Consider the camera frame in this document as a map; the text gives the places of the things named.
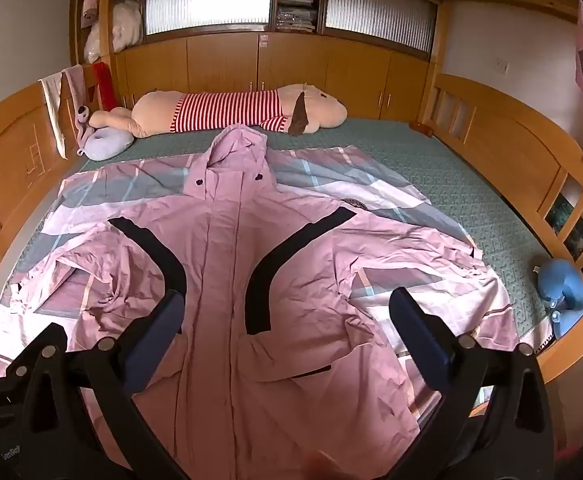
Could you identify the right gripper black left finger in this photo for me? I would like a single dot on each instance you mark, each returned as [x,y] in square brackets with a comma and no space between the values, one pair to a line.
[70,414]

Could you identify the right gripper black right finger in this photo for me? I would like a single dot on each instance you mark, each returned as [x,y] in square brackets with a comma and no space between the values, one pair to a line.
[493,419]

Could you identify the pink hooded jacket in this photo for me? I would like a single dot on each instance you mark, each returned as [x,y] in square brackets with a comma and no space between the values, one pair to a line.
[286,345]

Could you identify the blue plush toy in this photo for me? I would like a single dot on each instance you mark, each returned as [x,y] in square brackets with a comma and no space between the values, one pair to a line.
[560,284]

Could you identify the wooden left bed board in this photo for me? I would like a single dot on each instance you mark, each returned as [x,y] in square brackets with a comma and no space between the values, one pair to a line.
[30,164]

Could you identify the green bed mattress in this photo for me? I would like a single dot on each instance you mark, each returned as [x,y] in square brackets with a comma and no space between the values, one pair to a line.
[454,189]

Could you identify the light blue neck pillow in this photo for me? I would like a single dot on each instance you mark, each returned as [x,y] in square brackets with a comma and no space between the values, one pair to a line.
[106,143]

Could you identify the small brown wooden object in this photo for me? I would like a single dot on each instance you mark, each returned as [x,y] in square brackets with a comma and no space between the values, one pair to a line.
[424,129]

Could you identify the pink plush toy hanging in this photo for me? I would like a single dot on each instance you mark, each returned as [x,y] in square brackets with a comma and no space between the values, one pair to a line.
[81,115]

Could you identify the red cloth on headboard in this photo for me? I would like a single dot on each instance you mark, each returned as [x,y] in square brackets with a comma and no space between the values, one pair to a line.
[107,94]

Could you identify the white towel on headboard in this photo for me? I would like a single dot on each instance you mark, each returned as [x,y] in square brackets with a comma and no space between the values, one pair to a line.
[51,88]

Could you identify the large plush dog striped shirt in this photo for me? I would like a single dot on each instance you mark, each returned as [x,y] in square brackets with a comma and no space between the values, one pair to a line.
[295,109]

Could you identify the white plush on shelf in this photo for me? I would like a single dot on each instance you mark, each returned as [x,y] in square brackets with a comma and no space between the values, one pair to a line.
[126,30]

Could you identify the stack of books on shelf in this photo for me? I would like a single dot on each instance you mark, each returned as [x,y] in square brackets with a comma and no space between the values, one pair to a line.
[297,0]

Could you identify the wooden cabinet wall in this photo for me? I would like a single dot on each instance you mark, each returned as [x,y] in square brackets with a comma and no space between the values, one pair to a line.
[371,82]

